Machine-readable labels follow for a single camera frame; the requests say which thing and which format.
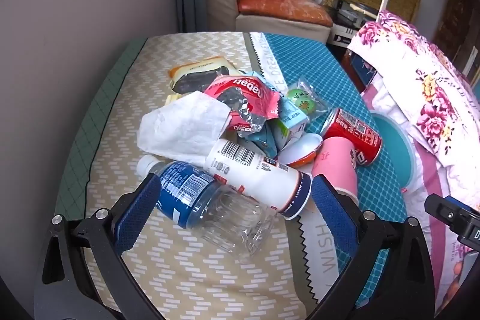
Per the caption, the pink foil snack wrapper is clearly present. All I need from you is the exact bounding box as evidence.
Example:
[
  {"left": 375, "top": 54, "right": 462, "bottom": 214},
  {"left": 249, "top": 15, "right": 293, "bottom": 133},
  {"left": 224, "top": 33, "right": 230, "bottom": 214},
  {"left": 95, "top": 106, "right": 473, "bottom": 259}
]
[{"left": 203, "top": 74, "right": 281, "bottom": 136}]

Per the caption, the light blue milk carton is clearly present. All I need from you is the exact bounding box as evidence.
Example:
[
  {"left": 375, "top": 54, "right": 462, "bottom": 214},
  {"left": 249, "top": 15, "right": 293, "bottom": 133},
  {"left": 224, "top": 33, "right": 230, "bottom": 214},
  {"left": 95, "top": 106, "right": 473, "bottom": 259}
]
[{"left": 269, "top": 98, "right": 311, "bottom": 156}]

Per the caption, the dark brown panel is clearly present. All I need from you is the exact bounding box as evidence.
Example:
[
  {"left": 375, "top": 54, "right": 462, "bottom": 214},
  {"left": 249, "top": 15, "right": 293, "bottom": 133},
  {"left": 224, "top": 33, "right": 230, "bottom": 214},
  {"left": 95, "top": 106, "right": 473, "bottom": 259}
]
[{"left": 431, "top": 0, "right": 480, "bottom": 67}]

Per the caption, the orange cream snack packet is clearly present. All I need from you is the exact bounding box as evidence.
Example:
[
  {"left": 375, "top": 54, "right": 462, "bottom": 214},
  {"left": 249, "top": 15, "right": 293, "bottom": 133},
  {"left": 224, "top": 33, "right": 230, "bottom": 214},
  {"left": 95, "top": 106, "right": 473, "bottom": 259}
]
[{"left": 167, "top": 57, "right": 241, "bottom": 96}]

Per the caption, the teal foil wrapper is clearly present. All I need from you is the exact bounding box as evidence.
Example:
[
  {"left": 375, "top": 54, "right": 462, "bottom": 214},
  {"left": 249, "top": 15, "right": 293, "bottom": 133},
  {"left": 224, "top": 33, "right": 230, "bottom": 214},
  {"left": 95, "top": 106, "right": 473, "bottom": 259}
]
[{"left": 235, "top": 124, "right": 280, "bottom": 160}]

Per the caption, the green cake clear packet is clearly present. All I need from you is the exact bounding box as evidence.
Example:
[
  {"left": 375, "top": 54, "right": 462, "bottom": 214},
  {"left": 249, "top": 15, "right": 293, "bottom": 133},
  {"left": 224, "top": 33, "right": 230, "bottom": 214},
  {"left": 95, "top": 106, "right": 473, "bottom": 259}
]
[{"left": 286, "top": 77, "right": 329, "bottom": 119}]

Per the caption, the clear plastic bottle blue label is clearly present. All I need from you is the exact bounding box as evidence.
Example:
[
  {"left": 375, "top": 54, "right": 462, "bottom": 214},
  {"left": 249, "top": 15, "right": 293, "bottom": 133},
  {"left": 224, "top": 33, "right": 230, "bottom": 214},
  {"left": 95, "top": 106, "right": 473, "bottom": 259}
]
[{"left": 137, "top": 154, "right": 279, "bottom": 264}]

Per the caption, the pink paper cup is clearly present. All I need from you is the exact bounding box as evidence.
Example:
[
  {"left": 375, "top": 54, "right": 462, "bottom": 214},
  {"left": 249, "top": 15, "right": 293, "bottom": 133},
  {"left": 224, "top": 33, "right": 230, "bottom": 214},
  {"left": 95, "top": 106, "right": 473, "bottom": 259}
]
[{"left": 311, "top": 136, "right": 361, "bottom": 203}]

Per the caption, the orange seat cushion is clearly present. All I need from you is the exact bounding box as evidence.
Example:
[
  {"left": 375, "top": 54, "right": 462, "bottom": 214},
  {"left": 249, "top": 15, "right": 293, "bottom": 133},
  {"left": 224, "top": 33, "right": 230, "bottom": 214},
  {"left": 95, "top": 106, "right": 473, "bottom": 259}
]
[{"left": 236, "top": 0, "right": 333, "bottom": 25}]

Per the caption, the white tissue paper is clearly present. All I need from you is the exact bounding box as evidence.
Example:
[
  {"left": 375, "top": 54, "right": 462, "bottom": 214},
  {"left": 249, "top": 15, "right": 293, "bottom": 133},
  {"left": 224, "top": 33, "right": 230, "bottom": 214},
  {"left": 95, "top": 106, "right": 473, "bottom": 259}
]
[{"left": 137, "top": 91, "right": 235, "bottom": 159}]

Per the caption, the teal round stool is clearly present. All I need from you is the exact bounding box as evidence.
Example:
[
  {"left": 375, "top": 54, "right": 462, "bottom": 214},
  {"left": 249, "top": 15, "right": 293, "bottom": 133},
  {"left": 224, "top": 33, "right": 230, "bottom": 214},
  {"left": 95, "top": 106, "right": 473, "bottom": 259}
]
[{"left": 369, "top": 111, "right": 418, "bottom": 190}]

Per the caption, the white orange plastic cup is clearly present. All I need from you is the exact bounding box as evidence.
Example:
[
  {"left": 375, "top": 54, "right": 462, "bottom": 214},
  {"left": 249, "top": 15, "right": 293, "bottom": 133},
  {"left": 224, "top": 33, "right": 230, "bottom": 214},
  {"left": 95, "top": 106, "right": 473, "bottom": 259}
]
[{"left": 279, "top": 134, "right": 323, "bottom": 168}]

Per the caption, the white plastic drink bottle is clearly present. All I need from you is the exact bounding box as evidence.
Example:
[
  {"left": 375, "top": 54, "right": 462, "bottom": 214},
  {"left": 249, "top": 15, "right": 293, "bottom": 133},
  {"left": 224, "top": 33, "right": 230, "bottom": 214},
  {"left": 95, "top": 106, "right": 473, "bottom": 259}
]
[{"left": 203, "top": 138, "right": 314, "bottom": 221}]

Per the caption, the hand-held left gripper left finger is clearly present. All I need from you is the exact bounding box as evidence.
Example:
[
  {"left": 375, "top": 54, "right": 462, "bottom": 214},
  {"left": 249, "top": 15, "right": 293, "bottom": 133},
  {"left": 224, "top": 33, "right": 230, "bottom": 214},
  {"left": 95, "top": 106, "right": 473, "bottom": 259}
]
[{"left": 33, "top": 173, "right": 162, "bottom": 320}]

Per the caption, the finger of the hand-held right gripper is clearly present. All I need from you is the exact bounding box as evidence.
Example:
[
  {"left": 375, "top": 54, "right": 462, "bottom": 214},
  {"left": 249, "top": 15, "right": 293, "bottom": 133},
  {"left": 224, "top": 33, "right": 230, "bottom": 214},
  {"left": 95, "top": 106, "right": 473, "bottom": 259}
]
[{"left": 425, "top": 194, "right": 469, "bottom": 231}]

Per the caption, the red soda can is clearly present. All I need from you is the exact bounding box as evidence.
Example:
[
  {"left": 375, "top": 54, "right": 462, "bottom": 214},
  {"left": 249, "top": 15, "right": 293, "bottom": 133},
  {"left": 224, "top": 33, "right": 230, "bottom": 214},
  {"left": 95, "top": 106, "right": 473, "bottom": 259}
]
[{"left": 320, "top": 108, "right": 383, "bottom": 168}]

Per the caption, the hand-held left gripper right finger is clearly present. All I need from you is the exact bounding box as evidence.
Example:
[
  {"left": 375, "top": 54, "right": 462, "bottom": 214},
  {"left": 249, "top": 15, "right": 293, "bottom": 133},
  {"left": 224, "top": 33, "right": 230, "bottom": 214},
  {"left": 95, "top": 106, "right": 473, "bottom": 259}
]
[{"left": 311, "top": 175, "right": 436, "bottom": 320}]

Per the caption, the beige teal patterned tablecloth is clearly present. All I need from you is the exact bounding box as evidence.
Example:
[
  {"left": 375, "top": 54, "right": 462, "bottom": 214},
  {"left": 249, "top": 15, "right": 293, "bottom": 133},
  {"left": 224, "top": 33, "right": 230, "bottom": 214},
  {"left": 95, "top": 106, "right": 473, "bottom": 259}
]
[{"left": 54, "top": 31, "right": 410, "bottom": 320}]

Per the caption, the pink floral quilt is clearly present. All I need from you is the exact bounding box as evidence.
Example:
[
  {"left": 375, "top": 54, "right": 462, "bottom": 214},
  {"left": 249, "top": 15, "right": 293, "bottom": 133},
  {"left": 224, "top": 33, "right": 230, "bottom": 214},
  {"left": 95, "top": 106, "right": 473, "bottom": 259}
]
[{"left": 346, "top": 10, "right": 480, "bottom": 320}]

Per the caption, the black audio device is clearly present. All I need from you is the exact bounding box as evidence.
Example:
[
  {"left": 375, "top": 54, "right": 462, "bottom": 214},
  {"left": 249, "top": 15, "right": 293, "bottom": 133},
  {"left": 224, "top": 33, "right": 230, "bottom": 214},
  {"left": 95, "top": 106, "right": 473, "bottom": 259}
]
[{"left": 325, "top": 0, "right": 380, "bottom": 44}]

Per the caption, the green grid cutting mat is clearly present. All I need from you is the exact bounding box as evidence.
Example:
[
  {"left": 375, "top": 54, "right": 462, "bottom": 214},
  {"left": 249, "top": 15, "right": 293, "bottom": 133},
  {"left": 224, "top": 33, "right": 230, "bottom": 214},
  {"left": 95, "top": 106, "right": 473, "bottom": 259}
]
[{"left": 54, "top": 37, "right": 149, "bottom": 216}]

